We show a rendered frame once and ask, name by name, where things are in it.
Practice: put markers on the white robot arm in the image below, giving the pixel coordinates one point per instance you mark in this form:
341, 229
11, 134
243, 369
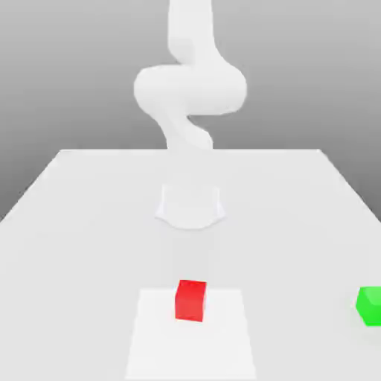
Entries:
190, 89

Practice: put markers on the small red cube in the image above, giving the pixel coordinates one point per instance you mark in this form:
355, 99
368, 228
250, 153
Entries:
190, 302

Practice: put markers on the small green cube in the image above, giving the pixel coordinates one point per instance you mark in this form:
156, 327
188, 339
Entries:
370, 306

